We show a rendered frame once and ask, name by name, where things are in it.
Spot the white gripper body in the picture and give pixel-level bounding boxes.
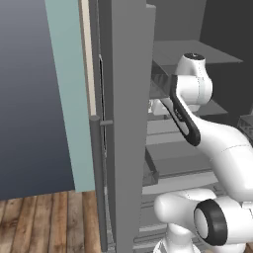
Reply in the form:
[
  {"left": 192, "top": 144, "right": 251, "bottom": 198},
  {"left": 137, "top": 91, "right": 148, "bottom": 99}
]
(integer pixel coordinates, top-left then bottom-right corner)
[{"left": 147, "top": 99, "right": 167, "bottom": 116}]

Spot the grey fridge door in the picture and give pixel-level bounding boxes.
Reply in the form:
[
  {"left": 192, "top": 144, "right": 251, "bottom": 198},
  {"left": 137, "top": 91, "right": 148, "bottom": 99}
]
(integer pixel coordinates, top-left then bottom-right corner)
[{"left": 88, "top": 0, "right": 157, "bottom": 253}]

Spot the grey fridge with shelves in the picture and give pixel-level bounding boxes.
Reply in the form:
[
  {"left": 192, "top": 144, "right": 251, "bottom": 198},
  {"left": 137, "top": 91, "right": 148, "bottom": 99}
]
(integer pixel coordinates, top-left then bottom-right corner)
[{"left": 132, "top": 0, "right": 253, "bottom": 253}]

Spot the teal cabinet side panel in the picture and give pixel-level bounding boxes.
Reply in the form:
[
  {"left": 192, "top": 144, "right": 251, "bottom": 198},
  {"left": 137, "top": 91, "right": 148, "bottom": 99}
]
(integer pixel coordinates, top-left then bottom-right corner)
[{"left": 43, "top": 0, "right": 97, "bottom": 194}]

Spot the dark grey fridge door handle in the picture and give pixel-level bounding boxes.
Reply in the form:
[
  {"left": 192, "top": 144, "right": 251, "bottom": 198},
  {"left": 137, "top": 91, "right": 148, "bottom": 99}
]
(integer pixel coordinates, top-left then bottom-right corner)
[{"left": 89, "top": 115, "right": 115, "bottom": 252}]

